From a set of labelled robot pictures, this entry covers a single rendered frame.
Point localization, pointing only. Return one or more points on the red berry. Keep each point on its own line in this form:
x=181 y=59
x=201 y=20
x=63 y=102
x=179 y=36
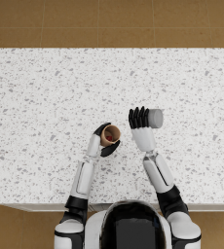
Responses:
x=109 y=138

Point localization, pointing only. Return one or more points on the brown cup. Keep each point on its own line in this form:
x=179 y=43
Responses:
x=110 y=135

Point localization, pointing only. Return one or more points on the grey cup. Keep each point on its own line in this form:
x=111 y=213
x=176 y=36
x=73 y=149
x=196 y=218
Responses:
x=155 y=118

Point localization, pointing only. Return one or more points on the robot body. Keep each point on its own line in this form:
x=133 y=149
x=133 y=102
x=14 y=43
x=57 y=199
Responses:
x=131 y=225

